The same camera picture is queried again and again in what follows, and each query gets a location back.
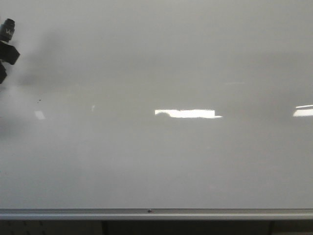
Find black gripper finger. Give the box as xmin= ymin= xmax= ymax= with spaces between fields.
xmin=0 ymin=41 xmax=20 ymax=65
xmin=0 ymin=62 xmax=7 ymax=84

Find white whiteboard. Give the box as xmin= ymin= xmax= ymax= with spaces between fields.
xmin=0 ymin=0 xmax=313 ymax=209

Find aluminium whiteboard tray rail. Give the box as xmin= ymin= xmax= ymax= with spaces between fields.
xmin=0 ymin=208 xmax=313 ymax=221

